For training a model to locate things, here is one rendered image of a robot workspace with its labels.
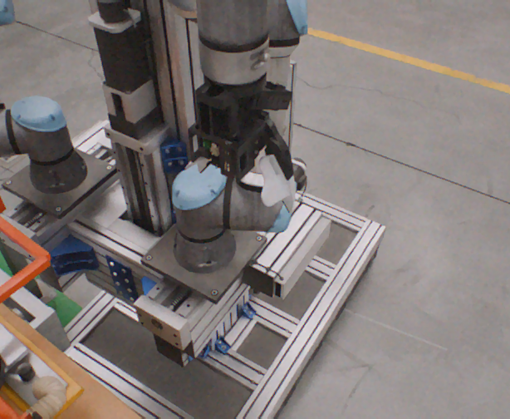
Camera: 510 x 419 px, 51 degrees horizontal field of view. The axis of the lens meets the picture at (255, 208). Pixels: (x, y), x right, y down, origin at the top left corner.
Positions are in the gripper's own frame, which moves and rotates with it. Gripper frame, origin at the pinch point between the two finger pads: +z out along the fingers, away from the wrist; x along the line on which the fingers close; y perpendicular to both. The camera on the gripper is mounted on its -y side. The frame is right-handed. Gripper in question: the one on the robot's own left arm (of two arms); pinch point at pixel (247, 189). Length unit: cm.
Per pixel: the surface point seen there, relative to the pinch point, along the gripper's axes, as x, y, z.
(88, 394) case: -28, 21, 58
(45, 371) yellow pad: -31, 25, 44
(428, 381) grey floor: 35, -78, 152
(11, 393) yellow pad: -33, 31, 45
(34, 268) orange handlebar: -42, 13, 33
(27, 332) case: -50, 17, 58
